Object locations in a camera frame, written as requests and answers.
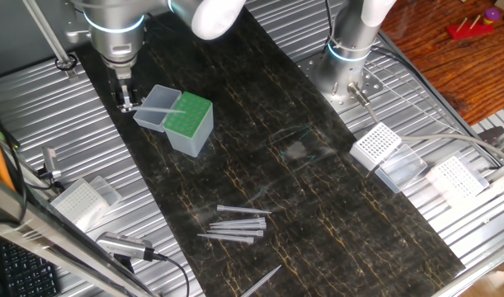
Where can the red block with sticks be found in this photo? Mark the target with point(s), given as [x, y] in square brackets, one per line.
[470, 31]

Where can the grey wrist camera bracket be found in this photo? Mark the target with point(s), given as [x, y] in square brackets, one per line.
[76, 35]

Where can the black marble pattern mat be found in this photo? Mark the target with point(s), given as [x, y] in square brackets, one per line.
[317, 227]

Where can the black box pink light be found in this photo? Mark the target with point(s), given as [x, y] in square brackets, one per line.
[493, 133]

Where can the silver camera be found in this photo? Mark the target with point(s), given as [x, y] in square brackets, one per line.
[123, 245]

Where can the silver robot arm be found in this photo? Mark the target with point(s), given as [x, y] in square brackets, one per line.
[115, 37]

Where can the white tip rack tilted box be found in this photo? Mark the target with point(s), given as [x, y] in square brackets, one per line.
[80, 202]

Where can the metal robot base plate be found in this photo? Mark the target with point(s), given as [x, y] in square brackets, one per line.
[309, 66]

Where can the black camera stand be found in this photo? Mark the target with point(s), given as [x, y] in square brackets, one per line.
[123, 264]

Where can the grey metal pole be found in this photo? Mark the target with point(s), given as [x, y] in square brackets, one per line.
[45, 29]

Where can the black keyboard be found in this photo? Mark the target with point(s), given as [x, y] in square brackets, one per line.
[24, 272]

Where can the white plastic box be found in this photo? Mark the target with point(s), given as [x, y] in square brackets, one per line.
[455, 179]

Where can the green pipette tip holder box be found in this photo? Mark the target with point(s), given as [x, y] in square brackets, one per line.
[189, 132]

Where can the metal frame beam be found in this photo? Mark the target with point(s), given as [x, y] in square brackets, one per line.
[49, 239]

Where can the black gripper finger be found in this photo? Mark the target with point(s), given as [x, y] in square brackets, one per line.
[129, 103]
[117, 101]

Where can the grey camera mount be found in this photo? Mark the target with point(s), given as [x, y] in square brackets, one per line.
[50, 161]

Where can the clear large pipette tip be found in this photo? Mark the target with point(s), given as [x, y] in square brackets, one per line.
[243, 226]
[239, 210]
[161, 109]
[239, 221]
[235, 233]
[262, 281]
[227, 238]

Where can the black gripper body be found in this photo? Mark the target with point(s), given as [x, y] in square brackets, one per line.
[123, 84]

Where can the white tip rack clear lid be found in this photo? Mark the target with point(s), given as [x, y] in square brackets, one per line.
[375, 144]

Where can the purple yellow toy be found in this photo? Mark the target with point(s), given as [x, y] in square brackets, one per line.
[491, 16]

